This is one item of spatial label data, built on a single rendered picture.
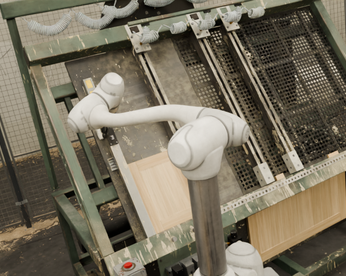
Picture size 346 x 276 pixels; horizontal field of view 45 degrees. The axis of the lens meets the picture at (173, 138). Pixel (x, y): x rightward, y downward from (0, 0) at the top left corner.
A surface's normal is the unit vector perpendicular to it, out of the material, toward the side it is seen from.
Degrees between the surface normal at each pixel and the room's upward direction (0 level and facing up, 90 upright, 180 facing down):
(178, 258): 90
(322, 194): 90
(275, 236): 90
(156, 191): 57
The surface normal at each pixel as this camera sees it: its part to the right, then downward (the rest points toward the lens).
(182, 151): -0.63, 0.22
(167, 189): 0.30, -0.33
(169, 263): 0.47, 0.20
